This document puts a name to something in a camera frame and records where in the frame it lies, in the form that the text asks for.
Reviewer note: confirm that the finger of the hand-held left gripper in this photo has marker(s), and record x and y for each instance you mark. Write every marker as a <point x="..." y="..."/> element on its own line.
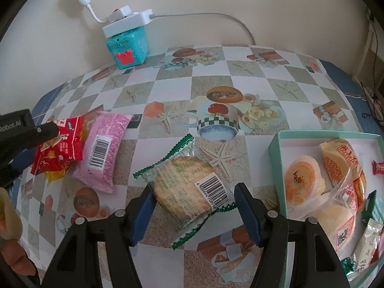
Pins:
<point x="46" y="132"/>

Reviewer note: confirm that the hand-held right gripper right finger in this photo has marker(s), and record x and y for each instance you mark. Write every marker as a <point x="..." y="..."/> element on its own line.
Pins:
<point x="249" y="213"/>

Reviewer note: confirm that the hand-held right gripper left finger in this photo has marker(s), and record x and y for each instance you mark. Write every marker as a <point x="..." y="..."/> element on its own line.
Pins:
<point x="144" y="213"/>

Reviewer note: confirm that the red snack packet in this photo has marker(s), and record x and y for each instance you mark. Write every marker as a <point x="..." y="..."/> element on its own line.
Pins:
<point x="60" y="151"/>

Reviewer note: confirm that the green-edged clear biscuit packet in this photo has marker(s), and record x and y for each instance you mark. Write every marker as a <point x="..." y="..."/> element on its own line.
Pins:
<point x="183" y="186"/>

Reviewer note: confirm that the pink snack packet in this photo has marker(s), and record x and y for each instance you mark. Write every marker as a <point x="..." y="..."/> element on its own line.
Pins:
<point x="102" y="156"/>

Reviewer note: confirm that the teal cardboard box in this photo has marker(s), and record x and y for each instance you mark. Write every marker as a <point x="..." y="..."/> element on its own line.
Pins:
<point x="277" y="148"/>

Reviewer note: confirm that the clear-wrapped round steamed cake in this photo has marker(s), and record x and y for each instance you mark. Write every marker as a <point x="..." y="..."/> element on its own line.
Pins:
<point x="336" y="226"/>

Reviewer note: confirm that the person's left hand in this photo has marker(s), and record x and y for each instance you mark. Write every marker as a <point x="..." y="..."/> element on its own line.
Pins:
<point x="12" y="246"/>

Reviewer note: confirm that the orange jelly cup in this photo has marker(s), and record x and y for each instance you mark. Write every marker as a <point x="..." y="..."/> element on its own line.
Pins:
<point x="301" y="180"/>

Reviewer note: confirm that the orange wrapped cake packet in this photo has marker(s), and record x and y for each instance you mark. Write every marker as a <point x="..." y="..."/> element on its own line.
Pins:
<point x="340" y="160"/>

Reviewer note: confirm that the green snack packet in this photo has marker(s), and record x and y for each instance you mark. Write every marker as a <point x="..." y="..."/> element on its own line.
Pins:
<point x="348" y="266"/>
<point x="369" y="207"/>

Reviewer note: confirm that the teal toy box red mouth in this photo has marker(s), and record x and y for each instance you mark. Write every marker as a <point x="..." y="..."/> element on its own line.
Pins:
<point x="127" y="48"/>

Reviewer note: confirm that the white snack packet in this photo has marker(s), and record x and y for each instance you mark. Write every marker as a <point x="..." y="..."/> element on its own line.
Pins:
<point x="366" y="246"/>

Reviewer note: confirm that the small red candy packet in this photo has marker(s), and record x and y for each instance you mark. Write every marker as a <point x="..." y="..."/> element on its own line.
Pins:
<point x="378" y="167"/>

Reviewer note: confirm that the white power strip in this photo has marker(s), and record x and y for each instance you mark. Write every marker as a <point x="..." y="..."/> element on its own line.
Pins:
<point x="129" y="21"/>

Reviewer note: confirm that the checkered printed tablecloth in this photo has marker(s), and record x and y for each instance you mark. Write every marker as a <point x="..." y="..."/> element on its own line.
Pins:
<point x="210" y="63"/>

